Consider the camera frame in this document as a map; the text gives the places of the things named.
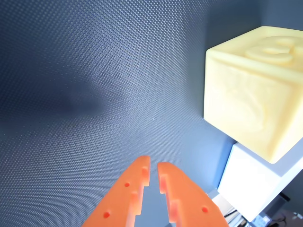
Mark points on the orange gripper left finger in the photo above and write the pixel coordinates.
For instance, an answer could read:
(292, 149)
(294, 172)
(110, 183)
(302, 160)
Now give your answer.
(118, 201)

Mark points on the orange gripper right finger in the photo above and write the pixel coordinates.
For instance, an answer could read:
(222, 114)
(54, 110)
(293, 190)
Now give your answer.
(189, 203)

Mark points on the yellow toy block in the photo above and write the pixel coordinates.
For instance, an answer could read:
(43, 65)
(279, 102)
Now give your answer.
(248, 94)

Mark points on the white open cardboard box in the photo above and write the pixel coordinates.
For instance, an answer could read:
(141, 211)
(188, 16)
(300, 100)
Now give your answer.
(246, 179)

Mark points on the dark grey table mat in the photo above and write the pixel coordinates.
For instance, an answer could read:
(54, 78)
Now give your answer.
(71, 71)

